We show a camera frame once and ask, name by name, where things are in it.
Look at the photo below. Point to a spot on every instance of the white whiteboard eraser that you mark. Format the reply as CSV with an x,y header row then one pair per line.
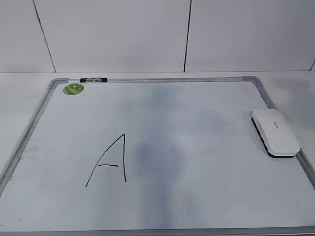
x,y
276,135

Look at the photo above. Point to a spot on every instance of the silver framed whiteboard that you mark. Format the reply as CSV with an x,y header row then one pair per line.
x,y
154,157

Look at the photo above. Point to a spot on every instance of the round green magnet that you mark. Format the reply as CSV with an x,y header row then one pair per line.
x,y
73,89

